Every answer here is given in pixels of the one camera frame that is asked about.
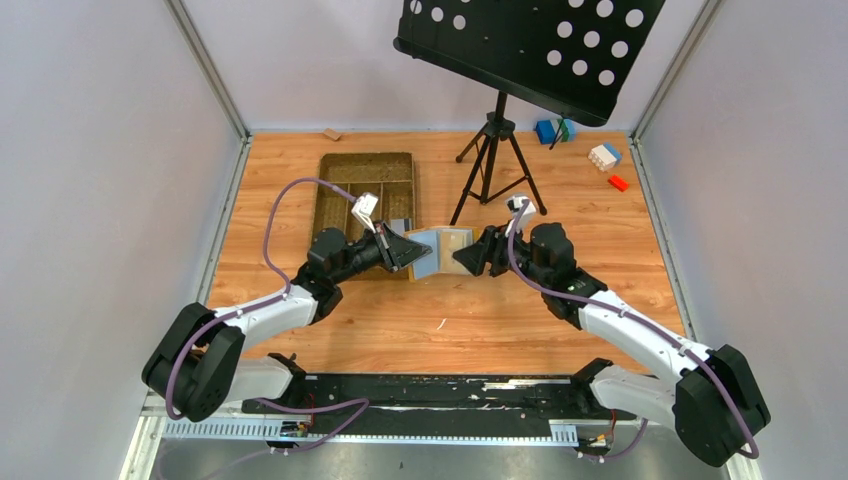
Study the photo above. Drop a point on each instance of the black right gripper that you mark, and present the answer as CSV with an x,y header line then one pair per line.
x,y
490,246

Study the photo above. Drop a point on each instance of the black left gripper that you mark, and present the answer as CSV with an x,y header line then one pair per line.
x,y
385,247

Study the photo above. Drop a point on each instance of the beige illustrated card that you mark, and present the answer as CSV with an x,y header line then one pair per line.
x,y
451,241

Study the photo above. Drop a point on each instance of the yellow leather card holder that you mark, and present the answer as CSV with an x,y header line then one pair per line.
x,y
429,265

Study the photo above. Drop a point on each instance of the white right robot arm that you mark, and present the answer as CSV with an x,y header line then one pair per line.
x,y
708,396

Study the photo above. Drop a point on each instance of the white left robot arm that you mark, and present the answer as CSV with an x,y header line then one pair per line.
x,y
198,365

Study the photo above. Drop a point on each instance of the small wooden block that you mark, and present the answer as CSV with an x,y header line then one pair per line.
x,y
332,134

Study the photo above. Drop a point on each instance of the blue green toy block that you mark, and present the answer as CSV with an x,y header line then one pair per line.
x,y
554,131

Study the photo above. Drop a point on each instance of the red toy block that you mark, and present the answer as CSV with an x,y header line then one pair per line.
x,y
618,183

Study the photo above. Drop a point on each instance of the white blue toy block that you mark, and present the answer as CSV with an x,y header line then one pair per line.
x,y
605,156

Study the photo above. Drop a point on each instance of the black music stand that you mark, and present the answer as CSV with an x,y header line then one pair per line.
x,y
570,58

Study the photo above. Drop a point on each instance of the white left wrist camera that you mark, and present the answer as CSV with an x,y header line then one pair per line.
x,y
363,208

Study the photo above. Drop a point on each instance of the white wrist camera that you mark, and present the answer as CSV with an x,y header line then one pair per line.
x,y
522,211
363,208

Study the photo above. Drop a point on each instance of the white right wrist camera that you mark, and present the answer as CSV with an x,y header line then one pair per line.
x,y
522,211

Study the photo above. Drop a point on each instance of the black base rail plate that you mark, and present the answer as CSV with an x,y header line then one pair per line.
x,y
499,406

